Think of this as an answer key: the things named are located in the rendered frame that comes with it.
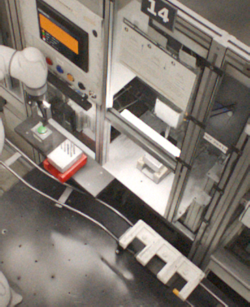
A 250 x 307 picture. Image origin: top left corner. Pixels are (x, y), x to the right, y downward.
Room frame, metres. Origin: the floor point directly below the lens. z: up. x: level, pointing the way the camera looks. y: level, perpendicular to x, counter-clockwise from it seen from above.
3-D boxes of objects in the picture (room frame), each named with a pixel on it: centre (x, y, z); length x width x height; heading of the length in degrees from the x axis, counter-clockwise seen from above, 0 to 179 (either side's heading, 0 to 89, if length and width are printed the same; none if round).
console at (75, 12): (1.47, 0.22, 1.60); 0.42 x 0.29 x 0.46; 54
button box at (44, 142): (1.34, 0.38, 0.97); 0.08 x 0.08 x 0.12; 54
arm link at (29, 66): (1.34, 0.40, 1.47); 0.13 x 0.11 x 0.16; 78
